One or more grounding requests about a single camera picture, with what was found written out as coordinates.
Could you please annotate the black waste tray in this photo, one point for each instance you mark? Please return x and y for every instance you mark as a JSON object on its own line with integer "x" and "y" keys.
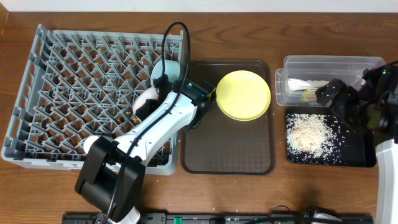
{"x": 356, "y": 150}

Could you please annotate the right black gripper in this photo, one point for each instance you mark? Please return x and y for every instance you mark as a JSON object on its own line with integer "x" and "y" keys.
{"x": 347, "y": 93}

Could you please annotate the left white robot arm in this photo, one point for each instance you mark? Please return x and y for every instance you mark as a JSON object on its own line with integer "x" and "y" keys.
{"x": 113, "y": 172}

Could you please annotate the green orange snack wrapper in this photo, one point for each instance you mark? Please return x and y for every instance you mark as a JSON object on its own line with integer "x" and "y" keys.
{"x": 308, "y": 96}

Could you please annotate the grey plastic dish rack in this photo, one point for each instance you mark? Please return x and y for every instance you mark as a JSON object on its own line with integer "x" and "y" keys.
{"x": 77, "y": 84}

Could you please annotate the yellow plate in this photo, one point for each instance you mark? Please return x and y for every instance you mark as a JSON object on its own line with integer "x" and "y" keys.
{"x": 243, "y": 95}

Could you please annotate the pink plate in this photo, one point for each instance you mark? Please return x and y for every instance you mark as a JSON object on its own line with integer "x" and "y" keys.
{"x": 151, "y": 93}

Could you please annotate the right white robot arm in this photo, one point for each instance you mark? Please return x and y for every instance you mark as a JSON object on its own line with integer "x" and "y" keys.
{"x": 372, "y": 110}

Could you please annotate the light blue bowl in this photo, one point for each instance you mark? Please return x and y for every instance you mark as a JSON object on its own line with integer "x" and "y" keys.
{"x": 172, "y": 70}

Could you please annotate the dark brown serving tray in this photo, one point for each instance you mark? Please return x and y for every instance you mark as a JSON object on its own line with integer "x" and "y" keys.
{"x": 222, "y": 145}

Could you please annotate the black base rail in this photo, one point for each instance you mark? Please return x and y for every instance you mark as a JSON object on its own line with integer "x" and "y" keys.
{"x": 278, "y": 212}

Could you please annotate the white tissue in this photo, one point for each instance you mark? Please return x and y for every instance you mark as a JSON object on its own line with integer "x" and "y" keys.
{"x": 295, "y": 84}

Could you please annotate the clear plastic waste bin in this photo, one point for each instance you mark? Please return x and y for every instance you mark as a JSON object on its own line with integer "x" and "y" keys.
{"x": 349, "y": 69}

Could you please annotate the rice and food scraps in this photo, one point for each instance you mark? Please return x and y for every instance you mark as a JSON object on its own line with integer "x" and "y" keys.
{"x": 312, "y": 138}

